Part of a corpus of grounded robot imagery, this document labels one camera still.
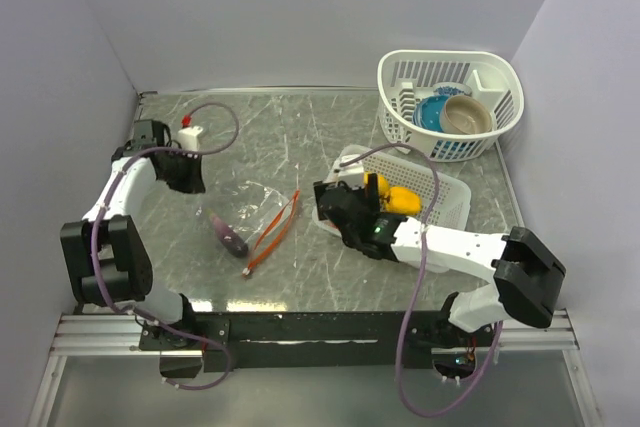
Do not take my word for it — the yellow fake mango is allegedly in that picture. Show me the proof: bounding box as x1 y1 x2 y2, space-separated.
366 172 390 199

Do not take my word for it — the yellow fake bell pepper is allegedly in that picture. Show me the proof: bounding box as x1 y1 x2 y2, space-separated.
385 186 422 216

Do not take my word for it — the purple fake eggplant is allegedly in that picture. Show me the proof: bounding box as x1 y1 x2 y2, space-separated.
208 212 249 258

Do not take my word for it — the clear zip top bag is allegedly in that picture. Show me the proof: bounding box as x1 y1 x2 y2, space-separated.
195 180 301 279

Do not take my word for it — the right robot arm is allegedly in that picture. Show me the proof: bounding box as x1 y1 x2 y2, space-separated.
314 181 566 346

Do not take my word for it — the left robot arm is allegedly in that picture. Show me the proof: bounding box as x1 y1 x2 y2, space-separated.
60 120 205 349

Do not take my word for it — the white dish rack basket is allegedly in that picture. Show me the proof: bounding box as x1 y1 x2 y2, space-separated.
377 50 524 162

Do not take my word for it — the beige bowl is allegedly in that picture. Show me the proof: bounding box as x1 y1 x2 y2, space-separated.
440 95 493 135

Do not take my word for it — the blue patterned white plate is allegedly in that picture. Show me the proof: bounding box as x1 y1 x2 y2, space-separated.
433 82 473 97

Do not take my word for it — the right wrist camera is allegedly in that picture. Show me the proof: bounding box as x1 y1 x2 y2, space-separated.
325 154 366 189

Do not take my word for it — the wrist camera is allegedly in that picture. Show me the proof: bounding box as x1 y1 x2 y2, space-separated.
325 154 366 189
176 115 204 152

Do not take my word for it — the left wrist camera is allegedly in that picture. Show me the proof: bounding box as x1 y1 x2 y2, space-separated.
176 115 204 152

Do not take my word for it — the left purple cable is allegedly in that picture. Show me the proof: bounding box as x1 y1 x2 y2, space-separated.
89 102 240 392

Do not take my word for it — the purple cable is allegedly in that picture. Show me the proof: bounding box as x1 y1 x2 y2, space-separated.
89 102 240 392
339 142 504 418

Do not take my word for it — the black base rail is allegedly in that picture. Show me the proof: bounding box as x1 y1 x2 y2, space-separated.
138 310 496 379

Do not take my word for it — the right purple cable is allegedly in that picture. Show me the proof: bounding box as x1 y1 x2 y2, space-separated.
339 142 504 418

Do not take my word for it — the aluminium frame rail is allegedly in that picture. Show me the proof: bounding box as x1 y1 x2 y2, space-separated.
49 311 579 357

